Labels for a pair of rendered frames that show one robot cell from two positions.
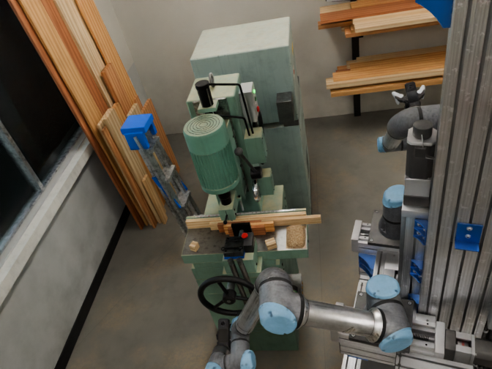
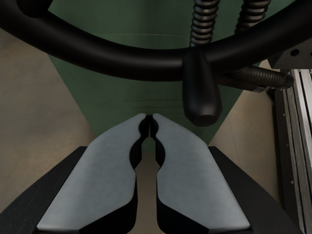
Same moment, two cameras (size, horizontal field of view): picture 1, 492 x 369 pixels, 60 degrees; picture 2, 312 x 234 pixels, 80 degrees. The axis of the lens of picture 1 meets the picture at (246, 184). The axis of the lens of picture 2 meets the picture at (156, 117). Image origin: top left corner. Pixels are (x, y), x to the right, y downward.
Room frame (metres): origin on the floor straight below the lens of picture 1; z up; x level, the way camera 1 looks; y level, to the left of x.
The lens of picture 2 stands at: (1.06, 0.23, 0.80)
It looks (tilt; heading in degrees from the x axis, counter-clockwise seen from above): 58 degrees down; 344
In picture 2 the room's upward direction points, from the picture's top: 1 degrees clockwise
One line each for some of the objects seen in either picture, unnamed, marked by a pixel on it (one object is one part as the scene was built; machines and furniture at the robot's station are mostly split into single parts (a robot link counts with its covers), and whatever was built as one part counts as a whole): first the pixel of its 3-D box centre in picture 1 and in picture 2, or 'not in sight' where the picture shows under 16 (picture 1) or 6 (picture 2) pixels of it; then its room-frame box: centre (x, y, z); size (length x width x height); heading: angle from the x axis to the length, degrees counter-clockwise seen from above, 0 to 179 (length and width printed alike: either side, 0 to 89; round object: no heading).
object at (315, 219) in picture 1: (264, 222); not in sight; (1.47, -0.04, 0.92); 0.54 x 0.02 x 0.04; 75
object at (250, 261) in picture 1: (241, 255); not in sight; (1.31, 0.10, 0.91); 0.15 x 0.14 x 0.09; 75
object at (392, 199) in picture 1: (397, 202); not in sight; (1.33, -0.64, 0.98); 0.13 x 0.12 x 0.14; 75
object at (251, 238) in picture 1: (239, 244); not in sight; (1.31, 0.10, 0.99); 0.13 x 0.11 x 0.06; 75
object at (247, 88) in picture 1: (249, 102); not in sight; (1.79, -0.11, 1.40); 0.10 x 0.06 x 0.16; 165
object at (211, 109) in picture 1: (206, 100); not in sight; (1.65, 0.07, 1.54); 0.08 x 0.08 x 0.17; 75
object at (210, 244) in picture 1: (244, 247); not in sight; (1.39, 0.08, 0.87); 0.61 x 0.30 x 0.06; 75
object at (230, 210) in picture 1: (229, 206); not in sight; (1.53, 0.10, 1.03); 0.14 x 0.07 x 0.09; 165
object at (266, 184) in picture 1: (263, 181); not in sight; (1.65, -0.09, 1.02); 0.09 x 0.07 x 0.12; 75
